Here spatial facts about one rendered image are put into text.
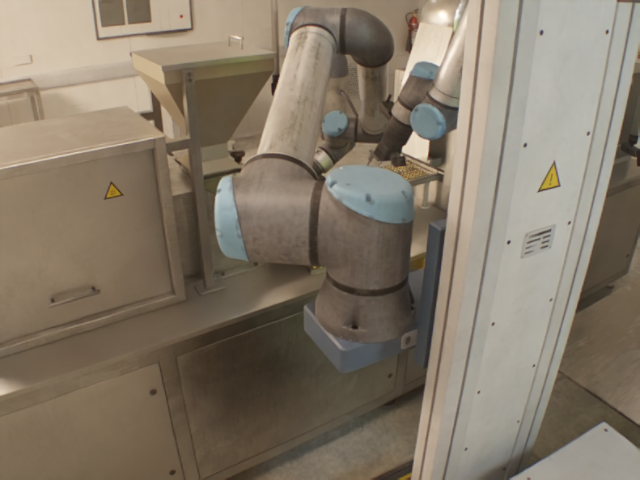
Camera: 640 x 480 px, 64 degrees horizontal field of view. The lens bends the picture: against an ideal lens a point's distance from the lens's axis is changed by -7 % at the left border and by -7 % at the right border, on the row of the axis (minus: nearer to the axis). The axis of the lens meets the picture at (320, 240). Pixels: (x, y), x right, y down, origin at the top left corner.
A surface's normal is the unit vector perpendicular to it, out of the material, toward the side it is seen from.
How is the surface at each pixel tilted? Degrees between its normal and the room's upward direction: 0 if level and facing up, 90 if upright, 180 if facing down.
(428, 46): 71
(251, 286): 0
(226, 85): 114
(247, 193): 31
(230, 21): 90
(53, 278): 90
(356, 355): 90
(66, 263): 90
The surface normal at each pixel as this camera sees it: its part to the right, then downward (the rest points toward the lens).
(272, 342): 0.54, 0.39
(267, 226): -0.14, 0.18
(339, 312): -0.55, 0.06
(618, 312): 0.00, -0.88
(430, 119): -0.64, 0.43
